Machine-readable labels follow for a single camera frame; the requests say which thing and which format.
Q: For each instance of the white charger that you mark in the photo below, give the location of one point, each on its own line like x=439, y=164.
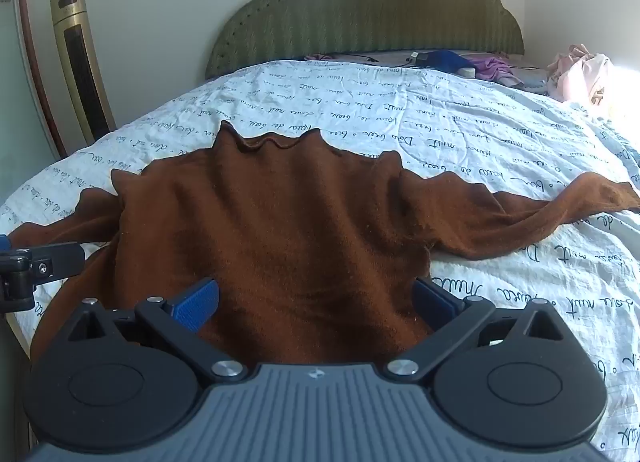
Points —
x=417, y=56

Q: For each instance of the purple cloth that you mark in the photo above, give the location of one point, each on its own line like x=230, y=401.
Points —
x=492, y=68

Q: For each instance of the olive green striped pillow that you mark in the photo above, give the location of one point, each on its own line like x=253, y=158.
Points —
x=375, y=7

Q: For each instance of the gold tower air conditioner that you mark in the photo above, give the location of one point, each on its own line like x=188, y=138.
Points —
x=80, y=67

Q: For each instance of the white printed bed sheet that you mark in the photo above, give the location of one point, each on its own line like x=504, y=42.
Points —
x=400, y=107

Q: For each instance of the small pink cloth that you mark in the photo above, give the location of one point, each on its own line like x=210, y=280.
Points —
x=318, y=57

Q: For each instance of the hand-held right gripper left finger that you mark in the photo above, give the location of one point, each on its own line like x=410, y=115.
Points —
x=197, y=303

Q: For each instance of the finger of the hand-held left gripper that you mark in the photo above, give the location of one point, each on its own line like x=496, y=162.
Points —
x=57, y=262

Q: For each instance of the pink clothes pile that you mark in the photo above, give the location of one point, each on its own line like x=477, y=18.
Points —
x=580, y=74

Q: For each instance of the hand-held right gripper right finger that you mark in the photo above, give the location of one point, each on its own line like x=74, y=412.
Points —
x=431, y=304

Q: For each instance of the brown knit sweater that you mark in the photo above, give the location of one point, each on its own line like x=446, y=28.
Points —
x=300, y=217

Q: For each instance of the blue cloth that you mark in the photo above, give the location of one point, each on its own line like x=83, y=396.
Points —
x=450, y=61

